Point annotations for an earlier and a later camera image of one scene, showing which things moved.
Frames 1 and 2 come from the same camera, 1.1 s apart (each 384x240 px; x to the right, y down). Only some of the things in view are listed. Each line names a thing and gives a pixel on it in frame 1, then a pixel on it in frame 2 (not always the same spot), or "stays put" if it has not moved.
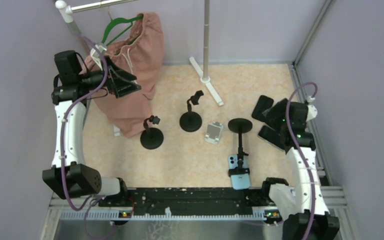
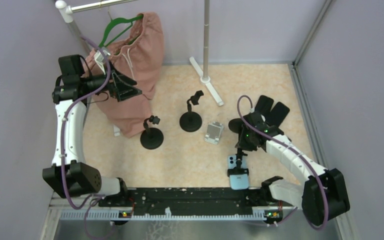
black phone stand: (240, 125) stays put
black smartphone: (263, 103) stays put
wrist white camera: (312, 112) -> (257, 117)
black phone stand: (151, 138) stays put
